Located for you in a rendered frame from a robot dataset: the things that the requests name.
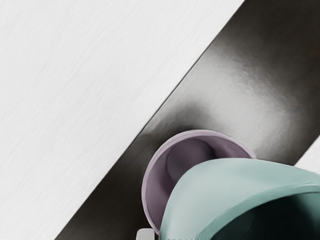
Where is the purple cup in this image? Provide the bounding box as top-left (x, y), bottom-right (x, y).
top-left (141, 129), bottom-right (257, 236)

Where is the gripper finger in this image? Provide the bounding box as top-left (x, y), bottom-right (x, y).
top-left (135, 227), bottom-right (156, 240)

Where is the teal cup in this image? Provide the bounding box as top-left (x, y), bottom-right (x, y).
top-left (158, 157), bottom-right (320, 240)

